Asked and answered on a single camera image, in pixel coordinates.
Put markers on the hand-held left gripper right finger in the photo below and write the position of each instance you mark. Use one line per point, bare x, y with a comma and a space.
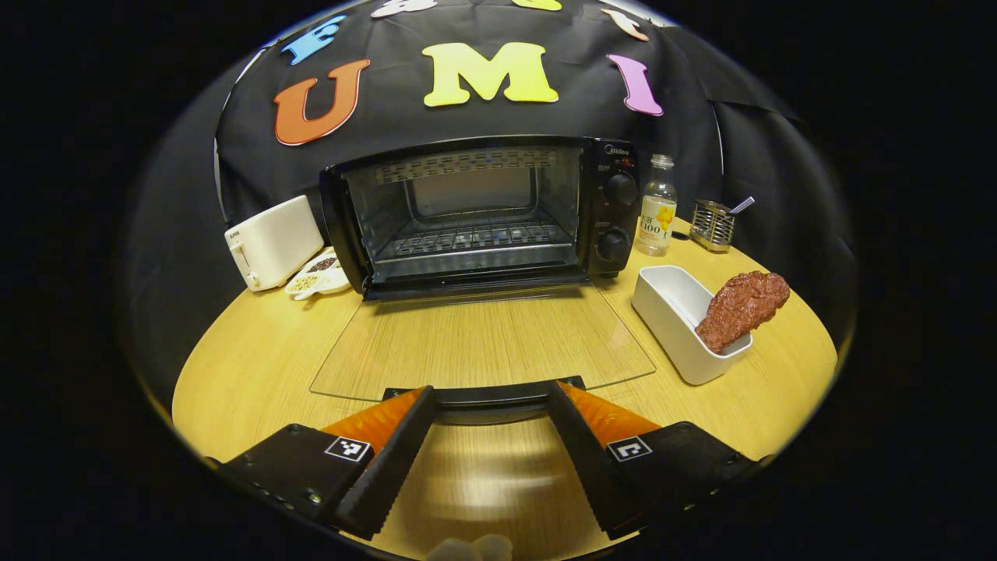
584, 460

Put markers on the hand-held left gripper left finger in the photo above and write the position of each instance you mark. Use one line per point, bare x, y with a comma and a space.
397, 460

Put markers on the brown meat piece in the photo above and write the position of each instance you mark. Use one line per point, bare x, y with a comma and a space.
740, 308

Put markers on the black electric oven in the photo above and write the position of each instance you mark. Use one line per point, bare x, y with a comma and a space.
615, 210

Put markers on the white rectangular dish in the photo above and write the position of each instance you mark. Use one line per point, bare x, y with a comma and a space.
670, 312

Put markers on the white divided seasoning dish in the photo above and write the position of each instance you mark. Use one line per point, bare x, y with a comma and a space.
319, 276

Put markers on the white toaster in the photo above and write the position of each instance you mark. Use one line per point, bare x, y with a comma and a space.
273, 241

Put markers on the clear glass bottle yellow label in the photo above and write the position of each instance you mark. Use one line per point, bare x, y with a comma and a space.
657, 218

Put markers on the black backdrop cloth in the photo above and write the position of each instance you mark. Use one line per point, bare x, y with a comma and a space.
389, 117

